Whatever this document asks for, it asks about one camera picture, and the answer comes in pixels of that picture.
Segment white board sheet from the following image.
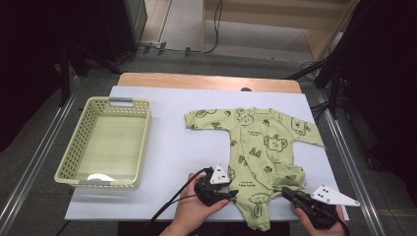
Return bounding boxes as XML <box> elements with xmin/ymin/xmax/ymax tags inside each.
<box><xmin>64</xmin><ymin>86</ymin><xmax>349</xmax><ymax>221</ymax></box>

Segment black metal stand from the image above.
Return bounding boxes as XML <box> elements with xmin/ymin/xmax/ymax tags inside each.
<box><xmin>284</xmin><ymin>48</ymin><xmax>349</xmax><ymax>121</ymax></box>
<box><xmin>58</xmin><ymin>42</ymin><xmax>123</xmax><ymax>108</ymax></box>

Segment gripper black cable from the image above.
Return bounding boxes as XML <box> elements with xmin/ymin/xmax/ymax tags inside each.
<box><xmin>141</xmin><ymin>166</ymin><xmax>214</xmax><ymax>236</ymax></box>
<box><xmin>337</xmin><ymin>217</ymin><xmax>350</xmax><ymax>236</ymax></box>

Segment dark cabinet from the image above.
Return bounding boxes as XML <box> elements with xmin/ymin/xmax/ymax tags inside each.
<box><xmin>97</xmin><ymin>0</ymin><xmax>149</xmax><ymax>63</ymax></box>

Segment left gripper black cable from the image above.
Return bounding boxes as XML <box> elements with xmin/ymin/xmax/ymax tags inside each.
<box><xmin>141</xmin><ymin>166</ymin><xmax>214</xmax><ymax>236</ymax></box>

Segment light wooden shelf unit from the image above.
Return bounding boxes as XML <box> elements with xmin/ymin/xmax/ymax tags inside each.
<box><xmin>201</xmin><ymin>0</ymin><xmax>362</xmax><ymax>62</ymax></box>

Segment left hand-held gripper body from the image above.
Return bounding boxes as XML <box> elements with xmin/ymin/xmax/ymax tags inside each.
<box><xmin>193</xmin><ymin>163</ymin><xmax>232</xmax><ymax>207</ymax></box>

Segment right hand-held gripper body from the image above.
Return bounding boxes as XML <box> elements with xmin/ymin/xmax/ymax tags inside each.
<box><xmin>292</xmin><ymin>184</ymin><xmax>361</xmax><ymax>231</ymax></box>

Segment pale green plastic basket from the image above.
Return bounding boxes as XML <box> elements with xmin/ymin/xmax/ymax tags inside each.
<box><xmin>53</xmin><ymin>96</ymin><xmax>152</xmax><ymax>191</ymax></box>

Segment aluminium floor rail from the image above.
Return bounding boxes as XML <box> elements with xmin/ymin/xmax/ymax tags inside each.
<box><xmin>0</xmin><ymin>77</ymin><xmax>82</xmax><ymax>228</ymax></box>
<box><xmin>316</xmin><ymin>89</ymin><xmax>387</xmax><ymax>236</ymax></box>

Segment bundle of black floor cables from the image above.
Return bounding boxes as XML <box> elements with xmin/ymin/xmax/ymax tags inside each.
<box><xmin>309</xmin><ymin>99</ymin><xmax>332</xmax><ymax>126</ymax></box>

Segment black floor cable connectors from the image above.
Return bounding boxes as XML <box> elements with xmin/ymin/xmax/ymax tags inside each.
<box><xmin>137</xmin><ymin>40</ymin><xmax>193</xmax><ymax>58</ymax></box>

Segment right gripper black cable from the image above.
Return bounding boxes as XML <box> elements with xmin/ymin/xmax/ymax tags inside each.
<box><xmin>337</xmin><ymin>217</ymin><xmax>350</xmax><ymax>236</ymax></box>

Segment person's left hand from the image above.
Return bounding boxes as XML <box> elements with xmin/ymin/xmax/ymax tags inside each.
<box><xmin>159</xmin><ymin>172</ymin><xmax>231</xmax><ymax>236</ymax></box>

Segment green printed baby romper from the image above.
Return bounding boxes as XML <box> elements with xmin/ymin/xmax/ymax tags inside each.
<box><xmin>184</xmin><ymin>107</ymin><xmax>326</xmax><ymax>232</ymax></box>

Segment black hanging cable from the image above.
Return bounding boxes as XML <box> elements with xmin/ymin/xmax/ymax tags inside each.
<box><xmin>202</xmin><ymin>0</ymin><xmax>224</xmax><ymax>55</ymax></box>

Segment person's right hand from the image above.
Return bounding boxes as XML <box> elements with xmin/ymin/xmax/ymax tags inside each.
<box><xmin>294</xmin><ymin>205</ymin><xmax>349</xmax><ymax>236</ymax></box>

